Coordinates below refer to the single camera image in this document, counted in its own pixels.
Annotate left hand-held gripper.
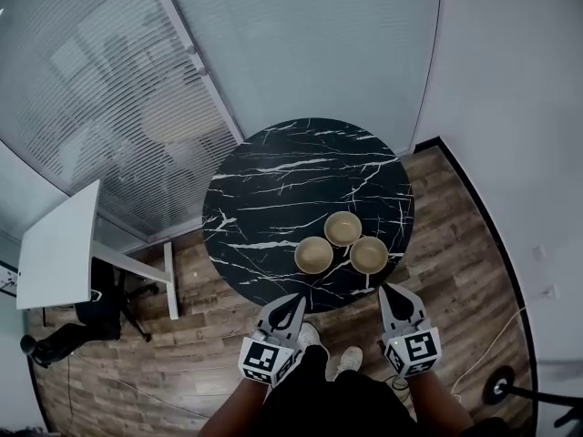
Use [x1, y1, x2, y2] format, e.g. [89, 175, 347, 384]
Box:
[237, 293, 308, 389]

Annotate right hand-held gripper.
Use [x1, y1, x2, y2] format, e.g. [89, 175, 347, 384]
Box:
[377, 285, 444, 379]

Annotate beige bowl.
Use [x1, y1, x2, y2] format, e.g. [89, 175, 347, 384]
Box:
[293, 236, 334, 274]
[323, 210, 363, 248]
[349, 236, 390, 275]

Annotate person's right forearm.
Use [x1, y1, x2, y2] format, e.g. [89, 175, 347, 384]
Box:
[404, 371, 476, 437]

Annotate person's left forearm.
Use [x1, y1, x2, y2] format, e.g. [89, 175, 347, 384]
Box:
[196, 377, 271, 437]

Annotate person's white left shoe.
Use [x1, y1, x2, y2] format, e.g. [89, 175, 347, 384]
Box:
[296, 320, 322, 351]

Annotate person's white shoe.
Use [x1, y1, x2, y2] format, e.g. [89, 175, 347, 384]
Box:
[296, 320, 322, 351]
[324, 345, 364, 382]

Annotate person's white right shoe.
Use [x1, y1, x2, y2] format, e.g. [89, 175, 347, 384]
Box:
[324, 345, 364, 382]

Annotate person's black clothing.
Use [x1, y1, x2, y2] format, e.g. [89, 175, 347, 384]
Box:
[261, 343, 419, 437]

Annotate black round stand base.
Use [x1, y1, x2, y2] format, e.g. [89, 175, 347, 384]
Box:
[481, 364, 583, 405]

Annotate black office chair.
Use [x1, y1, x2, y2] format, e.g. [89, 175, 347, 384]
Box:
[19, 259, 160, 370]

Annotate white desk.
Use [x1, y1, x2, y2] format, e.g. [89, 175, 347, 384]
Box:
[15, 179, 180, 321]

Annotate white cable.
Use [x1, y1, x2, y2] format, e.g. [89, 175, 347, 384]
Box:
[449, 306, 526, 398]

